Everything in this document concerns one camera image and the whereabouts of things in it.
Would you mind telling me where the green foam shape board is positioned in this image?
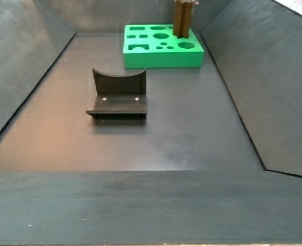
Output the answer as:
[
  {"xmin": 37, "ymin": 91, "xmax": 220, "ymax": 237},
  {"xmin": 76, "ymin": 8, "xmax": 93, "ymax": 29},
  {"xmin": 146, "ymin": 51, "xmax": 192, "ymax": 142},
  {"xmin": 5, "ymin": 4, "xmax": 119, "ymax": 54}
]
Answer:
[{"xmin": 123, "ymin": 24, "xmax": 204, "ymax": 69}]

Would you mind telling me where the dark grey curved fixture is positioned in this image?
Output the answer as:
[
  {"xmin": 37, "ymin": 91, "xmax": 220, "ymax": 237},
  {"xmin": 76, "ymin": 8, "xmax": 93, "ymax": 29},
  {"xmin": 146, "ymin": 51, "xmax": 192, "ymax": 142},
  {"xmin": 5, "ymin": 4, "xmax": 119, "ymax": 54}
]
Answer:
[{"xmin": 85, "ymin": 69, "xmax": 148, "ymax": 117}]

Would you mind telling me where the brown star prism block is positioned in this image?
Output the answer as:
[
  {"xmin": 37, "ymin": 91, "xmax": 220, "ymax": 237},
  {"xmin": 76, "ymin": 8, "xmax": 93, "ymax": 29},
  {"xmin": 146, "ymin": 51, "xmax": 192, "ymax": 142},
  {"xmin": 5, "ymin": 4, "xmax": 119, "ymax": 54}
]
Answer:
[{"xmin": 174, "ymin": 0, "xmax": 194, "ymax": 37}]

